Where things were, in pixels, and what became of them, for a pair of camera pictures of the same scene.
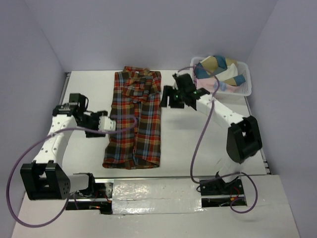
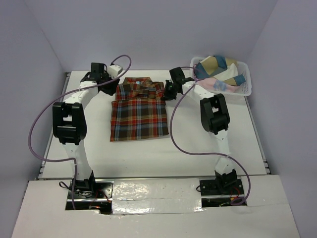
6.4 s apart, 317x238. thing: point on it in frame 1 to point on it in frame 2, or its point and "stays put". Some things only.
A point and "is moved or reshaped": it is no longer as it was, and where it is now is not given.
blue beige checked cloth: (221, 68) stays put
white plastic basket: (240, 91) stays put
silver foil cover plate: (134, 196) stays put
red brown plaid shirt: (135, 143) is moved or reshaped
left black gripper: (97, 115) to (113, 88)
